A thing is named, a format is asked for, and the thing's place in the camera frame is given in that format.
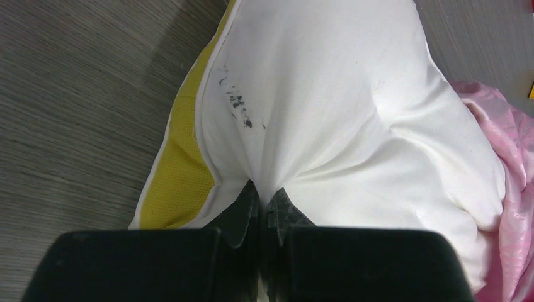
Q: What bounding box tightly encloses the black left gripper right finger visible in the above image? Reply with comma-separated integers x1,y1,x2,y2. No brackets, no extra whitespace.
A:
265,190,474,301

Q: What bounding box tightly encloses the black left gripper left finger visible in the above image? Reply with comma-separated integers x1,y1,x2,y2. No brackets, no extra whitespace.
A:
22,182,259,301

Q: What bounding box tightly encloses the white yellow-edged pillow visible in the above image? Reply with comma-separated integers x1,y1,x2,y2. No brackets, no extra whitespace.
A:
130,1,506,292

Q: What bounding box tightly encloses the pink floral pillowcase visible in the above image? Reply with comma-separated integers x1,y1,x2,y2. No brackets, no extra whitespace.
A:
451,81,533,301

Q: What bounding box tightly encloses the yellow toy bin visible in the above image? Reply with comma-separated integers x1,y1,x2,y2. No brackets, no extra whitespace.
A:
528,83,534,99

